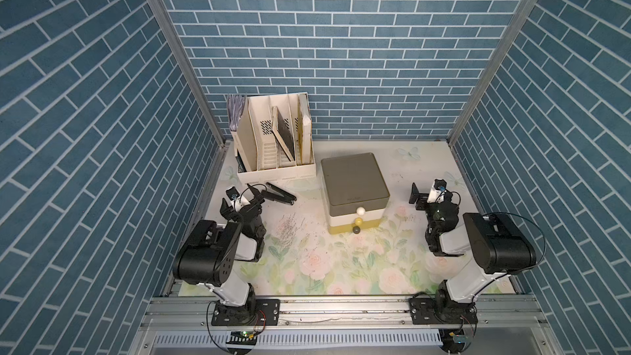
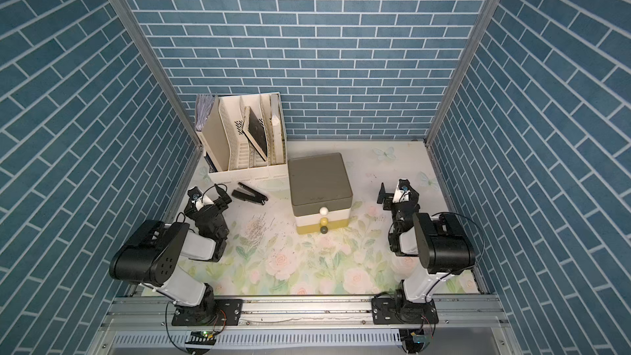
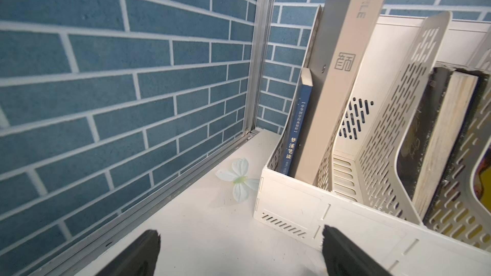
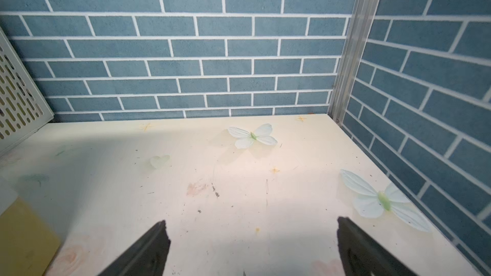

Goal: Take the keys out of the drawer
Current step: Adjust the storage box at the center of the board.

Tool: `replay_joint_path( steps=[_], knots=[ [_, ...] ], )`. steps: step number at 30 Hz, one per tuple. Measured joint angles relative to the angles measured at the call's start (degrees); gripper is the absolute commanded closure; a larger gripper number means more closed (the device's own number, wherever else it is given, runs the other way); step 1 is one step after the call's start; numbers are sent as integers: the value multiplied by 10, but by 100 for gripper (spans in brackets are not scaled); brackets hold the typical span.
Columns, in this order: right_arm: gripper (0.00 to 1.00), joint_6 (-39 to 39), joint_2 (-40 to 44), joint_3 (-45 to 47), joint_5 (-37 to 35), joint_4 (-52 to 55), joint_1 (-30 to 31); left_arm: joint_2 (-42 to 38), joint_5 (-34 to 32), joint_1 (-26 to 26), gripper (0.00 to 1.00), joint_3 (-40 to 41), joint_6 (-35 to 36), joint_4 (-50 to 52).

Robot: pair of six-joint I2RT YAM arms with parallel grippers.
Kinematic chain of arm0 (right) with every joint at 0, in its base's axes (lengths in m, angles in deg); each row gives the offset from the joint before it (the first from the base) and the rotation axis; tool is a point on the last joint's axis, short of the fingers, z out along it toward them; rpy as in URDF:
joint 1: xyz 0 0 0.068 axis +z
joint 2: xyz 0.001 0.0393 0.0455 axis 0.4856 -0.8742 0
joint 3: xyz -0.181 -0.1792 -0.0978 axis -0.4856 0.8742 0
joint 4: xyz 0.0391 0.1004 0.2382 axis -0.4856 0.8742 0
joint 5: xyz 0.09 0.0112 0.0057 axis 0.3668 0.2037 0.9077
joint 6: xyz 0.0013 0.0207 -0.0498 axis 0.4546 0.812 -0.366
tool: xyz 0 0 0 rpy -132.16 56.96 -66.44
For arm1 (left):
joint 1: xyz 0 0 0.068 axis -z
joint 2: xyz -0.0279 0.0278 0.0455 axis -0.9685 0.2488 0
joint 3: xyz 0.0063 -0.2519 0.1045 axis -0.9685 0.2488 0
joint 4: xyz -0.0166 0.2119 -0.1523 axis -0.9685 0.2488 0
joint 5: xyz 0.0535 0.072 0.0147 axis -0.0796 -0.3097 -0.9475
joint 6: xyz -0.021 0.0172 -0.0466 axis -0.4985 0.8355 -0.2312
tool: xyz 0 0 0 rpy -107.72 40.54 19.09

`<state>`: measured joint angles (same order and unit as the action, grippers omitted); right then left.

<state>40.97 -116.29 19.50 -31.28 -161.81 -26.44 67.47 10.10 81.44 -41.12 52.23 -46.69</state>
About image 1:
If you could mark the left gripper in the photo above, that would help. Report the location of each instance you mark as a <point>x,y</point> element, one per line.
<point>254,197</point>

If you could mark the grey three-drawer cabinet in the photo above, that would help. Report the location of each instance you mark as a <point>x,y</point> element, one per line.
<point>355,223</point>

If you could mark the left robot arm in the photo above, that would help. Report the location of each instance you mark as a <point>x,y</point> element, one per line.
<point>208,254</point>

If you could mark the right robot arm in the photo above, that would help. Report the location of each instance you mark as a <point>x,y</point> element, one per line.
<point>496,244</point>

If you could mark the floral table mat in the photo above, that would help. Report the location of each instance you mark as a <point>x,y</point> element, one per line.
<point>307,252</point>

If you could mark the white file organizer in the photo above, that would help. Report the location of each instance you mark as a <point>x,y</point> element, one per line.
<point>259,156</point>

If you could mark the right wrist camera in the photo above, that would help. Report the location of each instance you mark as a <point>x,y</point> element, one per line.
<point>437,191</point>

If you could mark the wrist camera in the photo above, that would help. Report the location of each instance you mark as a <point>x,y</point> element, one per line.
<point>437,191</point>
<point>236,198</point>

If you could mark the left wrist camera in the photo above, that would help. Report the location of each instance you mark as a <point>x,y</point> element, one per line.
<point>236,198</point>

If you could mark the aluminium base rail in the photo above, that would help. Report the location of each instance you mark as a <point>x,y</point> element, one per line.
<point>391,324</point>

